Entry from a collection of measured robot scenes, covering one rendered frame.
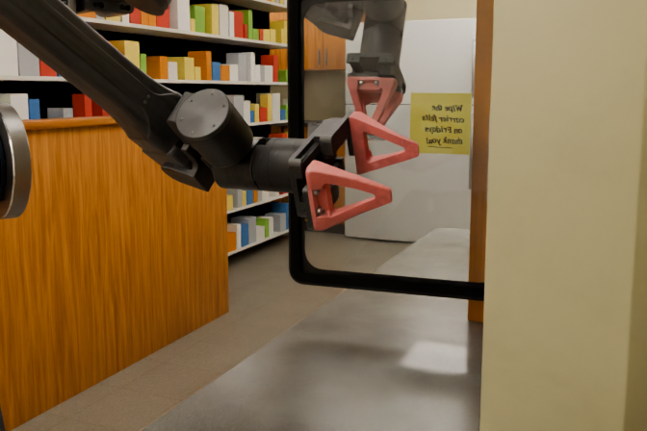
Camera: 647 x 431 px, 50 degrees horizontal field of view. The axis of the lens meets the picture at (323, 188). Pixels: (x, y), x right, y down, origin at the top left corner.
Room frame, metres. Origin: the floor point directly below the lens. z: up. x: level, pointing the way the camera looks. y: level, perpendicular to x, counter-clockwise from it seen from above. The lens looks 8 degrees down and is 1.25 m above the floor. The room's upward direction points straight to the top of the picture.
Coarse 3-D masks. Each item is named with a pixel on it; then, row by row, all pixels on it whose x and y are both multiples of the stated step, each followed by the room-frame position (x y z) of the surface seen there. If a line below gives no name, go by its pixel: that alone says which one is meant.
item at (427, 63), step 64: (384, 0) 0.90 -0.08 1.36; (448, 0) 0.87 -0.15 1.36; (320, 64) 0.92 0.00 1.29; (384, 64) 0.90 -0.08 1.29; (448, 64) 0.87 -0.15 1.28; (448, 128) 0.87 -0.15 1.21; (448, 192) 0.87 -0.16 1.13; (320, 256) 0.92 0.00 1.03; (384, 256) 0.90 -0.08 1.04; (448, 256) 0.87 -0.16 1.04
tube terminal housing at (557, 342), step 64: (512, 0) 0.55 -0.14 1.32; (576, 0) 0.53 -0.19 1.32; (640, 0) 0.51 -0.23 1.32; (512, 64) 0.55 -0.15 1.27; (576, 64) 0.53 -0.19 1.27; (640, 64) 0.51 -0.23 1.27; (512, 128) 0.55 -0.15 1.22; (576, 128) 0.53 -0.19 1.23; (640, 128) 0.51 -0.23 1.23; (512, 192) 0.55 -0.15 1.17; (576, 192) 0.53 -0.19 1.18; (640, 192) 0.51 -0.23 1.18; (512, 256) 0.55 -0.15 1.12; (576, 256) 0.53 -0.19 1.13; (640, 256) 0.51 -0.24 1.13; (512, 320) 0.54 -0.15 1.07; (576, 320) 0.53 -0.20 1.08; (640, 320) 0.51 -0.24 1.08; (512, 384) 0.54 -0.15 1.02; (576, 384) 0.52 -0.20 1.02; (640, 384) 0.52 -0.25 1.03
